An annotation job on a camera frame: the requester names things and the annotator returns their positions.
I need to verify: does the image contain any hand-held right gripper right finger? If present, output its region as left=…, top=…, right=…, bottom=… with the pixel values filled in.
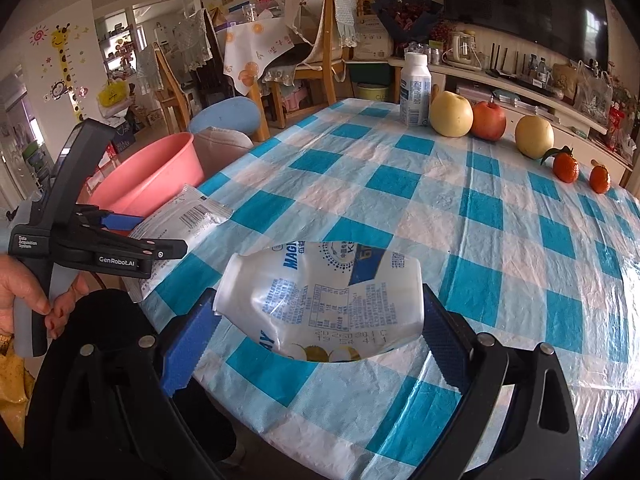
left=415, top=282, right=583, bottom=480

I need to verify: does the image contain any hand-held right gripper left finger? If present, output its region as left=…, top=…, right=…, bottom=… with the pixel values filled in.
left=50, top=285, right=236, bottom=480

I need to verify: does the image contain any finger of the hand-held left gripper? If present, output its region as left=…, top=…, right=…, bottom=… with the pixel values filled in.
left=82, top=232, right=189, bottom=261
left=75, top=205, right=147, bottom=233

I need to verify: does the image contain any large white barcode pouch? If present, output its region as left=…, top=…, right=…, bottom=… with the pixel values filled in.
left=122, top=182, right=235, bottom=303

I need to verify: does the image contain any pink plastic basin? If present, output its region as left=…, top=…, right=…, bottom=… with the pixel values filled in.
left=77, top=132, right=207, bottom=233

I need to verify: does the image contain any crushed white plastic bottle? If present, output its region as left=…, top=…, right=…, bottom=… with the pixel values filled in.
left=212, top=241, right=426, bottom=363

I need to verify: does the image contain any person's left hand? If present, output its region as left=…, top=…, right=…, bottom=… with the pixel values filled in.
left=0, top=252, right=91, bottom=341

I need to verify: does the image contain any yellow shopping bag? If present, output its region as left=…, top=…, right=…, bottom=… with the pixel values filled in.
left=96, top=79, right=132, bottom=107

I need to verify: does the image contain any blue checked tablecloth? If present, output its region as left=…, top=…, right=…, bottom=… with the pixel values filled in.
left=135, top=97, right=640, bottom=480

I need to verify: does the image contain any light chair with lace cover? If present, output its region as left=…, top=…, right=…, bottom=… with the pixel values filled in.
left=150, top=42, right=196, bottom=131

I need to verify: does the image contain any blue round stool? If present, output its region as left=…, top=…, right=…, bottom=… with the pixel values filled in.
left=189, top=97, right=260, bottom=142

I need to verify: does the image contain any dark chair with lace cover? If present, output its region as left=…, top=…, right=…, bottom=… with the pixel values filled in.
left=190, top=7, right=226, bottom=101

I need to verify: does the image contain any tangerine with leaf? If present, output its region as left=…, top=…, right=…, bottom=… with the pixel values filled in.
left=540, top=145, right=581, bottom=184

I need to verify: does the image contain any yellow pear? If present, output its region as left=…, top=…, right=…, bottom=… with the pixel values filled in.
left=515, top=114, right=556, bottom=160

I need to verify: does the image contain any red apple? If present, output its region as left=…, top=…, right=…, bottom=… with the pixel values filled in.
left=470, top=101, right=507, bottom=142

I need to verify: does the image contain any yellow apple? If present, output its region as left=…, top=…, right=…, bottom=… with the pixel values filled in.
left=429, top=90, right=474, bottom=137

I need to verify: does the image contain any small tangerine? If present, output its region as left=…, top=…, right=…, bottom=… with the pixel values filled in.
left=589, top=160, right=612, bottom=195

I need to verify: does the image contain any tall white plastic bottle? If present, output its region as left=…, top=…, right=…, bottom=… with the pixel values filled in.
left=399, top=51, right=432, bottom=128

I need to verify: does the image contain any cream tv cabinet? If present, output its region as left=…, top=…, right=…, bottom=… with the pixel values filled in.
left=387, top=55, right=636, bottom=186

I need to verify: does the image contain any pale green bin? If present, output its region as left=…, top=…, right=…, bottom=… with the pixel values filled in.
left=355, top=82, right=391, bottom=102

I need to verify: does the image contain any wooden chair with towel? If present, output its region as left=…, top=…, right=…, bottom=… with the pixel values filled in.
left=287, top=0, right=361, bottom=128

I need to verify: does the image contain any red snack bag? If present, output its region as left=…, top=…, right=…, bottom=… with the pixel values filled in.
left=607, top=105, right=628, bottom=151

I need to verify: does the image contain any black wifi router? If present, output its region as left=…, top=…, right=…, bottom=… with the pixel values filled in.
left=487, top=42, right=531, bottom=81

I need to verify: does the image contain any brown paper bag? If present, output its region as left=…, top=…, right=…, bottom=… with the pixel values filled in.
left=550, top=62, right=578, bottom=98

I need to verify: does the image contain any white mesh food cover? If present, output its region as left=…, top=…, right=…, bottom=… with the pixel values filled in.
left=285, top=0, right=361, bottom=68

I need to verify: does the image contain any white kitchen appliance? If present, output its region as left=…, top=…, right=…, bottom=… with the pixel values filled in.
left=445, top=30, right=488, bottom=68

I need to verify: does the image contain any clear plastic gift bag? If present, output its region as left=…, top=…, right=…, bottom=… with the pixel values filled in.
left=572, top=62, right=613, bottom=113

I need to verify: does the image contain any dark blue wrapped bouquet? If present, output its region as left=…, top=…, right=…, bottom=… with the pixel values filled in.
left=372, top=0, right=446, bottom=43

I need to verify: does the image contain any black television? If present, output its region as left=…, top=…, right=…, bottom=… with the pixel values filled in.
left=439, top=0, right=610, bottom=63

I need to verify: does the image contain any giraffe height wall sticker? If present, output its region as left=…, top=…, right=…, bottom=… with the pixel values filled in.
left=27, top=22, right=91, bottom=123

